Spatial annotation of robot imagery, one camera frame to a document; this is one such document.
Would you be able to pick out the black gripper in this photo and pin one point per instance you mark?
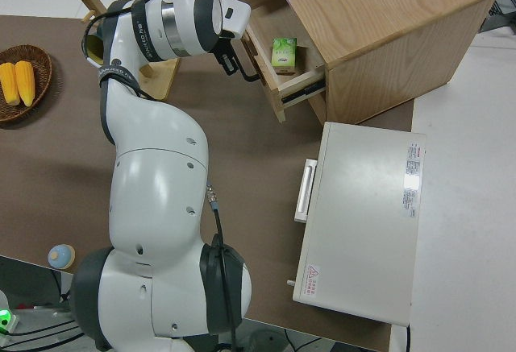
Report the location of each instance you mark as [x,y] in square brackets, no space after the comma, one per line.
[226,45]

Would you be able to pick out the light wooden drawer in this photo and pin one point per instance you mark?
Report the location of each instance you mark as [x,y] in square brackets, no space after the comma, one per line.
[278,17]

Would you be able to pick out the brown table mat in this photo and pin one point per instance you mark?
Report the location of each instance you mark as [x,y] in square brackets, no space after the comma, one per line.
[242,158]

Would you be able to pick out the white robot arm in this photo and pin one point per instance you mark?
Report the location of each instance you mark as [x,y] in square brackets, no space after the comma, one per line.
[157,191]
[5,315]

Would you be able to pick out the yellow corn cob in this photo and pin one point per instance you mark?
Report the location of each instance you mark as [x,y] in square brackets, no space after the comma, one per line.
[25,83]
[9,84]

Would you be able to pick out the wooden mug rack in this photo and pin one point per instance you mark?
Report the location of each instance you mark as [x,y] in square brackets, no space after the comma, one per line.
[159,82]

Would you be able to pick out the green tea carton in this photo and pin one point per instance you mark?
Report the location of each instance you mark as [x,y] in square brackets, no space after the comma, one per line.
[283,56]

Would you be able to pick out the white toaster oven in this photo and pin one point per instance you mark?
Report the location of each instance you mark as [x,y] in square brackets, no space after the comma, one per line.
[359,223]

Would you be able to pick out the light wooden cabinet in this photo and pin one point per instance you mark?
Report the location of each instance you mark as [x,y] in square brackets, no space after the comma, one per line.
[383,26]

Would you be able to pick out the blue and beige round knob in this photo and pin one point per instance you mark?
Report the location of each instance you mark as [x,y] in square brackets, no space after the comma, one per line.
[61,256]

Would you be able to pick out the brown wicker basket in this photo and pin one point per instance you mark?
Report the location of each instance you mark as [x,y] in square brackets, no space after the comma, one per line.
[40,86]

